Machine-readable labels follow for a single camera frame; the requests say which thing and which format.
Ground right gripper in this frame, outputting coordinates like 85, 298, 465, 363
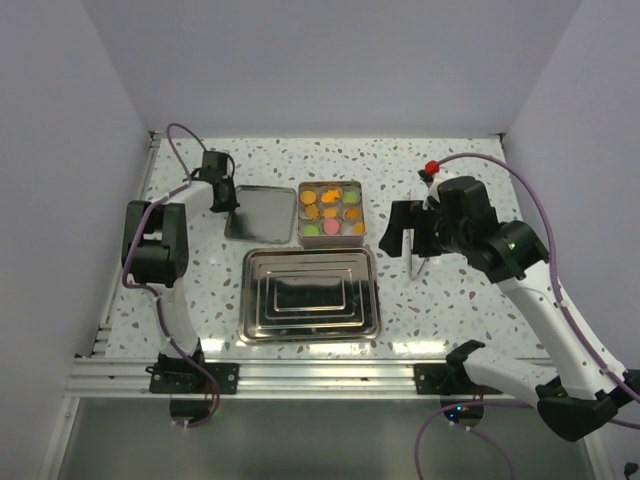
380, 200, 470, 257

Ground metal tongs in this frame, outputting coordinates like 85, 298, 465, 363
405, 188, 431, 281

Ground orange round biscuit bottom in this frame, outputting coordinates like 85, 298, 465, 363
344, 207, 362, 220

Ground orange round biscuit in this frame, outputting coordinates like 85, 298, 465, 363
299, 190, 317, 206
344, 207, 362, 220
352, 222, 366, 235

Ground green round cookie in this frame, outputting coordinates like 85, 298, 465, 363
342, 191, 360, 204
302, 225, 320, 237

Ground pink round cookie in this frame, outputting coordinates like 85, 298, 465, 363
323, 218, 341, 236

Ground orange flower cookie top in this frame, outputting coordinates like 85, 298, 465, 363
322, 207, 338, 219

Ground orange flower cookie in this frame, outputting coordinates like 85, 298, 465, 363
322, 207, 338, 219
304, 204, 320, 221

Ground orange fish cookie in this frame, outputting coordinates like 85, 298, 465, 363
320, 189, 342, 204

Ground orange flower cookie bottom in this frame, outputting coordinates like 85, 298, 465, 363
304, 204, 320, 221

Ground silver tin lid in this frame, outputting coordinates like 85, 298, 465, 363
224, 185, 296, 245

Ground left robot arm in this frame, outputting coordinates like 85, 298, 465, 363
121, 150, 239, 395

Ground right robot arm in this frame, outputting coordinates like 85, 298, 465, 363
379, 175, 639, 441

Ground cookie tin with paper cups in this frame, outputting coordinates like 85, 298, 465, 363
297, 181, 367, 248

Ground steel serving tray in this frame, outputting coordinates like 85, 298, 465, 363
238, 247, 381, 343

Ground right black mounting bracket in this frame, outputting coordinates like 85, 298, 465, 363
413, 363, 501, 396

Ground black mounting bracket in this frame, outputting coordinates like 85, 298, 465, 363
413, 363, 501, 396
145, 363, 240, 395

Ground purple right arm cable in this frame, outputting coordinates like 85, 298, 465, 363
414, 153, 640, 480

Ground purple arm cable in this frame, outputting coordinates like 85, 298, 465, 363
414, 153, 640, 480
123, 122, 221, 429

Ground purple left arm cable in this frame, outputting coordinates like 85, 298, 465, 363
123, 122, 221, 429

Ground left black mounting bracket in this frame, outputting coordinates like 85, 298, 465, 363
145, 363, 240, 395

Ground aluminium front rail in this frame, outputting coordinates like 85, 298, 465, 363
64, 357, 591, 401

